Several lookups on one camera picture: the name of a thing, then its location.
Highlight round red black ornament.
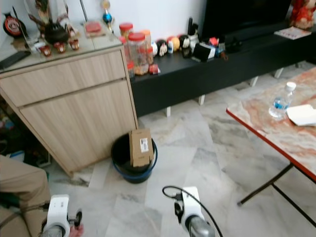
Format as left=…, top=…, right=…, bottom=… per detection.
left=2, top=13, right=24, bottom=39

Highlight light wooden cabinet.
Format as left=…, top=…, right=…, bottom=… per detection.
left=0, top=35, right=139, bottom=176

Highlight trophy with blue ball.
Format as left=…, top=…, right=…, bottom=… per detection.
left=101, top=0, right=114, bottom=26

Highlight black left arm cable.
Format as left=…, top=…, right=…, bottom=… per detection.
left=20, top=204, right=50, bottom=219

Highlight black low tv bench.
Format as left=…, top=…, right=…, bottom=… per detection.
left=128, top=26, right=316, bottom=118

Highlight clear plastic water bottle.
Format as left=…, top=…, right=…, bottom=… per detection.
left=269, top=81, right=297, bottom=119

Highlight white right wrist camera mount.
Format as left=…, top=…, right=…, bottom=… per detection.
left=180, top=186, right=204, bottom=221

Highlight person leg khaki trousers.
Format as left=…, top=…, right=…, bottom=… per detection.
left=0, top=155, right=53, bottom=237

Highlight black white figurine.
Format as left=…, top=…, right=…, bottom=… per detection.
left=187, top=17, right=201, bottom=51

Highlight small red packet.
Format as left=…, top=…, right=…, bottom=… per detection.
left=148, top=63, right=161, bottom=76

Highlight red figurine statue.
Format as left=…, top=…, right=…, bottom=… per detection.
left=290, top=0, right=316, bottom=30

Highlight small plastic jar red lid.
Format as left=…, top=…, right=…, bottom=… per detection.
left=118, top=22, right=134, bottom=41

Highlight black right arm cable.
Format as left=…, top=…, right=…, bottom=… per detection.
left=161, top=185, right=226, bottom=237

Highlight black rubbish bin blue rim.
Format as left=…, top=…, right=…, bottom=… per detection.
left=111, top=133, right=158, bottom=184

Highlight marble table red edge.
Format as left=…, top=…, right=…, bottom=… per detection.
left=226, top=66, right=316, bottom=214

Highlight black box device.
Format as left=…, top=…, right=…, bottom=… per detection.
left=192, top=41, right=216, bottom=63

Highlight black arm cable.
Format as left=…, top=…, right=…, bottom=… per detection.
left=161, top=185, right=226, bottom=237
left=20, top=204, right=50, bottom=219

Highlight black television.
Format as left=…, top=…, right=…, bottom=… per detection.
left=200, top=0, right=295, bottom=41

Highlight black haired doll head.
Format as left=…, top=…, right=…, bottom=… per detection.
left=155, top=39, right=169, bottom=58

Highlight red flat box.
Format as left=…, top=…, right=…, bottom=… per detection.
left=83, top=20, right=108, bottom=38

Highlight plastic jar orange lid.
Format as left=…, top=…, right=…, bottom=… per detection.
left=141, top=29, right=153, bottom=64

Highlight orange round doll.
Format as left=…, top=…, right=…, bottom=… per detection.
left=167, top=35, right=181, bottom=53

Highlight printed paper booklet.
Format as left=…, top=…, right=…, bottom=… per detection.
left=274, top=26, right=312, bottom=40

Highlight thin metal rod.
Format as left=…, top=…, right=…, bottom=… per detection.
left=79, top=0, right=89, bottom=23

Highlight black remote control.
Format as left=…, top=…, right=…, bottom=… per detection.
left=0, top=50, right=31, bottom=70

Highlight robed figurine statue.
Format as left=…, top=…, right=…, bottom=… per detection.
left=27, top=0, right=71, bottom=28

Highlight brown cardboard box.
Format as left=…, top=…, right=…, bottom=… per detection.
left=128, top=128, right=155, bottom=168

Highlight large plastic jar red lid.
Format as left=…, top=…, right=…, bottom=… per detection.
left=127, top=32, right=150, bottom=76

